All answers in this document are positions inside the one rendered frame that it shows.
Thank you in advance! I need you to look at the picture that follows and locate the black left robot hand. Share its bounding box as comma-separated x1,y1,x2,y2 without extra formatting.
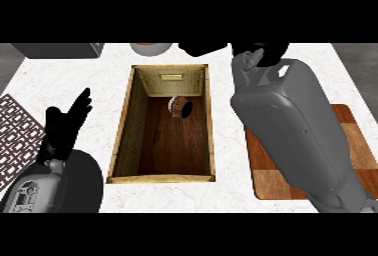
35,87,94,166

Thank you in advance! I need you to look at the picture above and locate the rectangular wicker basket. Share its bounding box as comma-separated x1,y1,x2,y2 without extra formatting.
106,63,217,185

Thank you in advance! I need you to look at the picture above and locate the brown patterned placemat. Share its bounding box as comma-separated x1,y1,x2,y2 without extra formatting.
0,93,47,195

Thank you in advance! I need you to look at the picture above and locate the brown wooden cutting board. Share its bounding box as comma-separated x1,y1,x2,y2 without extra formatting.
243,103,378,201

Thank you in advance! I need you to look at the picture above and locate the dark grey appliance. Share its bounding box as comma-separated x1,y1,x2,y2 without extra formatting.
10,43,106,60

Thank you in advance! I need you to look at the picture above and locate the grey round bowl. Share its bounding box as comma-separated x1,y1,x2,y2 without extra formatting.
128,43,172,58

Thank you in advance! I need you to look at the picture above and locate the brown cupcake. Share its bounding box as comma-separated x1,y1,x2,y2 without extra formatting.
167,95,195,120

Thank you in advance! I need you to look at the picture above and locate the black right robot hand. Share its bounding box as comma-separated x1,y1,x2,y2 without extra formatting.
177,43,292,68

